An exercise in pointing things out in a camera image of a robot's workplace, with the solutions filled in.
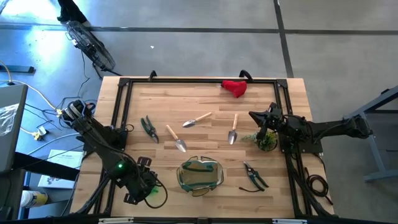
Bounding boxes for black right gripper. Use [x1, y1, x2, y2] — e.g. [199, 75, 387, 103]
[248, 101, 285, 141]

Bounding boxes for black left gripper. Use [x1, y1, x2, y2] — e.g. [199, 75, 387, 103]
[123, 156, 161, 205]

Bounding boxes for steel hand shovel wooden handle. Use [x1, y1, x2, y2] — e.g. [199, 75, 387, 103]
[227, 113, 239, 146]

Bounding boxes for red gardening glove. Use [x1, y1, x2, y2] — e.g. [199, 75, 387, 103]
[220, 80, 248, 99]

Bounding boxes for green pruning shears with strap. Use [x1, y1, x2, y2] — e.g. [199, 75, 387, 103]
[238, 161, 270, 193]

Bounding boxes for wide steel trowel wooden handle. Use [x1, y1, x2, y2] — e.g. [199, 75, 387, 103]
[165, 124, 188, 153]

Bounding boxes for narrow steel trowel wooden handle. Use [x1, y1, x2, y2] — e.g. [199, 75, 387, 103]
[182, 111, 213, 129]

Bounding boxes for potted green succulent plant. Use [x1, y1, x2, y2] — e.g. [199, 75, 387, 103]
[241, 130, 279, 152]

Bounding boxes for white tape strip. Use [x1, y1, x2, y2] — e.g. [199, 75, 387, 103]
[272, 218, 308, 224]
[98, 217, 135, 224]

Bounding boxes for white paper sheet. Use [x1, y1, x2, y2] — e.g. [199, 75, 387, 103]
[46, 149, 85, 170]

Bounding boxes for printed paper sheet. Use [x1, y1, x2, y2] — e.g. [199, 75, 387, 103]
[37, 174, 78, 190]

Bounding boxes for black desk beam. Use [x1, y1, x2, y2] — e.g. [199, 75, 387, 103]
[12, 151, 80, 182]

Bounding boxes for white yellow spray can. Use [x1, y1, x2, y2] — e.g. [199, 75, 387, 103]
[19, 190, 49, 208]

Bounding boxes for yellow white plug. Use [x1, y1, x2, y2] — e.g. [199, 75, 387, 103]
[32, 126, 49, 141]

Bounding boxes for grey cabinet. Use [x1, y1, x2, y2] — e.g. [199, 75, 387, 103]
[0, 83, 29, 174]

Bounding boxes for black floor fan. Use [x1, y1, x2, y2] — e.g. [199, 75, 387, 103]
[65, 20, 123, 78]

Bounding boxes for clear plastic wrap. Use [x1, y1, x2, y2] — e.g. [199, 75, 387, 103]
[0, 103, 19, 137]

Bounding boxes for black flat floor bar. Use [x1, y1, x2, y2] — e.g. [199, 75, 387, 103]
[0, 64, 35, 75]

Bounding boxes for person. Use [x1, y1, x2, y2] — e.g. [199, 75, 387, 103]
[57, 0, 91, 27]

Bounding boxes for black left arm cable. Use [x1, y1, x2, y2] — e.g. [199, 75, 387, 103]
[143, 175, 169, 210]

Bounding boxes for black aluminium table frame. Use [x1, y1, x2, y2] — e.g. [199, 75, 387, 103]
[73, 76, 336, 218]

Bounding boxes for coiled black cable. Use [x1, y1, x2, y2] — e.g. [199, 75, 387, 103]
[303, 166, 335, 206]

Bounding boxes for grey floor cable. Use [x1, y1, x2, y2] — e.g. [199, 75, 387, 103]
[27, 133, 82, 156]

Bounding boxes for grey metal table frame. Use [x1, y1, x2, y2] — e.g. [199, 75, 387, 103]
[343, 85, 398, 183]

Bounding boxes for black floor cables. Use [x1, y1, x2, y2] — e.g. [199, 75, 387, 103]
[24, 93, 97, 130]

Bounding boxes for black fan power cord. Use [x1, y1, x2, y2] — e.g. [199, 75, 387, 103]
[62, 51, 91, 108]

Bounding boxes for cream power cable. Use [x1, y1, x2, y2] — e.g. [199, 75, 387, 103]
[0, 59, 60, 111]

